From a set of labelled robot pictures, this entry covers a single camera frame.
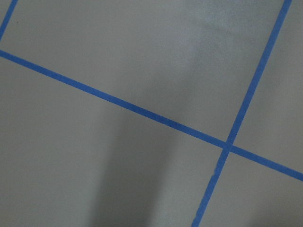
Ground blue tape grid lines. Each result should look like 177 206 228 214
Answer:
0 0 303 227

